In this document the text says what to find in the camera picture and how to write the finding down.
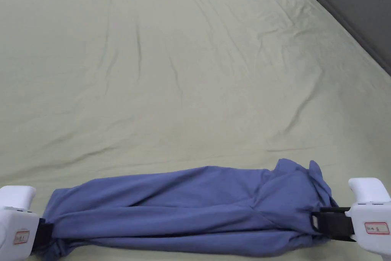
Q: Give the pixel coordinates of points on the bed with pale green sheet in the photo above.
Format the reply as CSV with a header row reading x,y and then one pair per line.
x,y
171,71

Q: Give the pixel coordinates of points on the blue shirt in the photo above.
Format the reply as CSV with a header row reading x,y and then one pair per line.
x,y
183,206

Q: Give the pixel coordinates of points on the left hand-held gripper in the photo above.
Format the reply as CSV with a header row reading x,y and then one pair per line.
x,y
15,218

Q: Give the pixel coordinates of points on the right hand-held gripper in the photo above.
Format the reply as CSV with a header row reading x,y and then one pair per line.
x,y
371,212

